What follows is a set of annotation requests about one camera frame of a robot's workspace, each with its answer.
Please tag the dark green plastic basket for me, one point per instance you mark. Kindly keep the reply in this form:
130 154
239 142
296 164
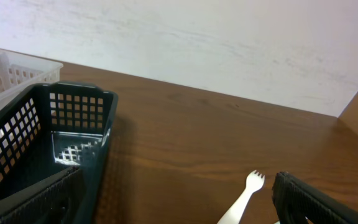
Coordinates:
48 128

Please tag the white plastic fork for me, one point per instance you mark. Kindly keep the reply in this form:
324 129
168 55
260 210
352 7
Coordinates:
254 182

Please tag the clear white plastic basket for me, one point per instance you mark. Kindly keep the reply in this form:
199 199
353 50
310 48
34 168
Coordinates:
18 71

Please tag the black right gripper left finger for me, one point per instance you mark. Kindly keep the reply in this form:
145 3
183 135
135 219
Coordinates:
52 200

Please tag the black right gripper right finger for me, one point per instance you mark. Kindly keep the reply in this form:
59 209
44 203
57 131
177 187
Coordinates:
299 203

